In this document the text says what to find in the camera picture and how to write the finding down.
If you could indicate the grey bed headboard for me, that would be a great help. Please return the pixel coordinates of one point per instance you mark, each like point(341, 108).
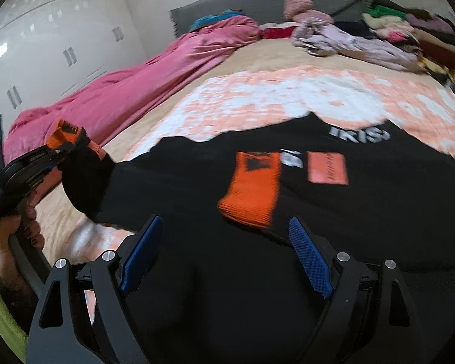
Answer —
point(250, 0)

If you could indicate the black printed t-shirt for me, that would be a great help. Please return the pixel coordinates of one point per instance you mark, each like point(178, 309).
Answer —
point(326, 212)

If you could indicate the person's left forearm green sleeve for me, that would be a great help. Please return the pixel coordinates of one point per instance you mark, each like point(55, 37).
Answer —
point(3, 311)

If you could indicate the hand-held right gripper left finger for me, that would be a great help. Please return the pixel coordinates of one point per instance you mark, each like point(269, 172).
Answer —
point(146, 250)

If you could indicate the orange sock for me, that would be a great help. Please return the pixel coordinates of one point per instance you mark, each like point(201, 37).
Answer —
point(66, 131)
point(252, 189)

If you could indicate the beige bed sheet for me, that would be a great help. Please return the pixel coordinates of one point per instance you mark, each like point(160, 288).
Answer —
point(273, 55)

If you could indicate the red cloth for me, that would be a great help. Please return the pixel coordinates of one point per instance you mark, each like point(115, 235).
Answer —
point(275, 32)

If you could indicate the lilac garment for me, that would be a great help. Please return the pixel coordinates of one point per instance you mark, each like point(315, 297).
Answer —
point(345, 40)

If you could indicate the pink blanket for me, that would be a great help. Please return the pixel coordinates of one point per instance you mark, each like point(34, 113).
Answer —
point(136, 83)

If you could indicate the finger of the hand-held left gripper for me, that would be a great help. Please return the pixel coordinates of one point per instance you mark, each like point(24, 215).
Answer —
point(66, 148)

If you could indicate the blue cloth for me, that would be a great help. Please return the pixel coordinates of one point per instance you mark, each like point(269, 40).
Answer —
point(208, 21)

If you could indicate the pile of folded clothes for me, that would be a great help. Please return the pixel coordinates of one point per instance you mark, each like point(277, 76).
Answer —
point(413, 26)

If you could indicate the white glossy wardrobe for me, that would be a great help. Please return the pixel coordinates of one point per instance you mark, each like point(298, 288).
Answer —
point(53, 26)

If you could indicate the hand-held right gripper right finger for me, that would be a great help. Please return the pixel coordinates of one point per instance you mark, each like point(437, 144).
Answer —
point(311, 258)

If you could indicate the person's left hand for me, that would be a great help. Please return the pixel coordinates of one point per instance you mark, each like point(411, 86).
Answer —
point(2, 242)

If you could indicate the black cloth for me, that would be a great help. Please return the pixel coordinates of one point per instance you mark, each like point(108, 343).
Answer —
point(354, 28)

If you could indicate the pink fluffy garment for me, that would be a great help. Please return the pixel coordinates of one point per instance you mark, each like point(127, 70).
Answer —
point(301, 9)

